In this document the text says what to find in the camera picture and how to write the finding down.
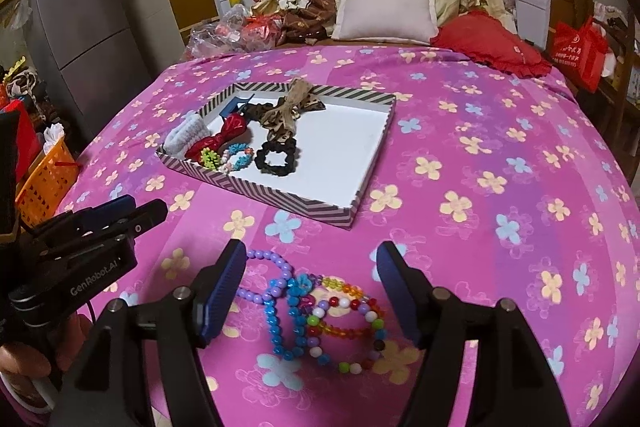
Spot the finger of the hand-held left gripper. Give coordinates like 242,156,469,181
30,195,137,240
45,201,168,263

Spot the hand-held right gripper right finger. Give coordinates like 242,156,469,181
376,241,571,427

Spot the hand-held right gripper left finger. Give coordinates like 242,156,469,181
50,239,248,427

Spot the rainbow clear bead bracelet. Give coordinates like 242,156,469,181
315,276,388,343

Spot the blue bead bracelet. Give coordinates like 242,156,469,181
265,274,321,360

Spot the purple bead bracelet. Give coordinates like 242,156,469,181
237,249,301,308

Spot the white fluffy scrunchie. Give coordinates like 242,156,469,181
162,114,211,155

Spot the multicolour opaque bead bracelet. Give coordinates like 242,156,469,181
305,297,388,373

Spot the red satin bow hair clip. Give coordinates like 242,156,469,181
185,113,248,160

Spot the black scrunchie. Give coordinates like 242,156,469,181
254,139,301,178

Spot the blue hair claw clip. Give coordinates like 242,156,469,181
216,94,256,120

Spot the dark patterned scrunchie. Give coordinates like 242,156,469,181
239,101,278,120

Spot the striped shallow cardboard box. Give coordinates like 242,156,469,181
156,81,397,230

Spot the leopard print bow hair tie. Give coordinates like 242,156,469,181
262,78,327,145

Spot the person's left hand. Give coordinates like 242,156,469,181
0,312,96,380

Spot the orange plastic basket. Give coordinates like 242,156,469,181
15,134,81,228

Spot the white plastic bag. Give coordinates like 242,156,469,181
42,122,67,155

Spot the red cloth bag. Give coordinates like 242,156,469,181
0,102,42,180

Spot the pink floral bedsheet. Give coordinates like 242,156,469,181
52,44,636,427

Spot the grey refrigerator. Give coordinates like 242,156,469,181
25,0,186,142

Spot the clear plastic bag of goods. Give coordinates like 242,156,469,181
187,4,286,58

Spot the red ruffled cushion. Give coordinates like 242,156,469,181
431,10,553,78

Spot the white pillow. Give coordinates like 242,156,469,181
331,0,440,46

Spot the red printed shopping bag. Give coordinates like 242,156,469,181
550,17,611,94

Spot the wooden shelf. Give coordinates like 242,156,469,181
592,2,640,158

